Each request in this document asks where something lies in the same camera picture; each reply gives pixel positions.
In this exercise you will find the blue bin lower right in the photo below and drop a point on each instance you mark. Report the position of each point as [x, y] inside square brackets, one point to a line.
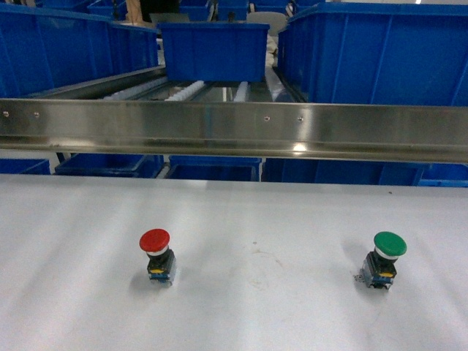
[315, 171]

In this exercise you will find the blue bin lower left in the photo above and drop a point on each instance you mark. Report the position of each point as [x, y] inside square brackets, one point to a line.
[112, 165]

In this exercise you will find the large blue bin right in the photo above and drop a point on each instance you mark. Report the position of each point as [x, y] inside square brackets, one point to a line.
[377, 54]

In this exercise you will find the stainless steel shelf rail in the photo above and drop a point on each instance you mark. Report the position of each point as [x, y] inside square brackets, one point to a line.
[284, 130]

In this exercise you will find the red mushroom push button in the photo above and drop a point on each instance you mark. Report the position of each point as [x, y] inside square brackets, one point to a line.
[161, 266]

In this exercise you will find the green mushroom push button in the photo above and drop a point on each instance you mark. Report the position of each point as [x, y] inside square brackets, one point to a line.
[378, 268]

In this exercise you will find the small blue bin centre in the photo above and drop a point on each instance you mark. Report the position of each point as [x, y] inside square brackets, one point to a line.
[215, 51]

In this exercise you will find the large blue bin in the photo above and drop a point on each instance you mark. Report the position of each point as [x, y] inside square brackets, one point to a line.
[377, 54]
[44, 49]

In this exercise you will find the large blue bin left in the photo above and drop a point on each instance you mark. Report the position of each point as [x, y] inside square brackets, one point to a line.
[44, 49]

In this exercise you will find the blue bin lower centre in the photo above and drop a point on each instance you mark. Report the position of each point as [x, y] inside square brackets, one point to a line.
[214, 168]

